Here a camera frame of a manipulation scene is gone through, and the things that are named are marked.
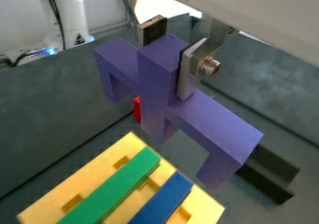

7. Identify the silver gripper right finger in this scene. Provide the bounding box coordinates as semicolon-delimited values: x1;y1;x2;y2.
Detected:
177;14;237;100

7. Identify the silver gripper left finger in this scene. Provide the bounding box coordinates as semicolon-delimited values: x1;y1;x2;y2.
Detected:
121;0;166;46

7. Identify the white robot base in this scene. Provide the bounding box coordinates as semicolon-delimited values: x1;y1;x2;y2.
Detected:
0;0;94;68

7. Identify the red interlocking block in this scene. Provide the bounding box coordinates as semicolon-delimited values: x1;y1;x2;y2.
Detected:
133;96;140;123

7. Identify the blue rectangular bar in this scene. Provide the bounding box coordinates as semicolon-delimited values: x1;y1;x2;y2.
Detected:
126;172;192;224

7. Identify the purple interlocking block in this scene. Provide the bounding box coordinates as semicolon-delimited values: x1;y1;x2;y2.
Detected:
93;34;262;189

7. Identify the yellow slotted board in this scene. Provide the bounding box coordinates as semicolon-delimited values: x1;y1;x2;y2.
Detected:
17;133;224;224

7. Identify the green rectangular bar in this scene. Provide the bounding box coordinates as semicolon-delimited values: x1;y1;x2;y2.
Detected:
57;147;160;224

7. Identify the black angle bracket fixture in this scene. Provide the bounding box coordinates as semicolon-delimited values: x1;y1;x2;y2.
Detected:
236;145;298;205

